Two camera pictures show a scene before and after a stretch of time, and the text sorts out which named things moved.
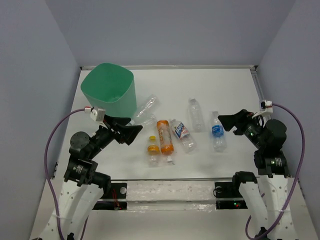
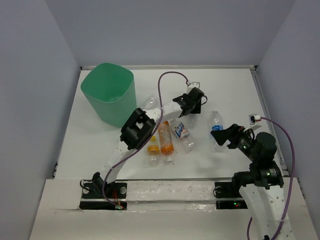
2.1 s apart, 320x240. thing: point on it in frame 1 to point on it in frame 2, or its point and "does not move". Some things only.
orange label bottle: [166, 140] does not move
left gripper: [127, 134] to [197, 109]
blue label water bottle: [219, 143] does not move
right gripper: [242, 117] to [234, 129]
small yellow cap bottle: [153, 152] does not move
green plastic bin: [111, 87] does not move
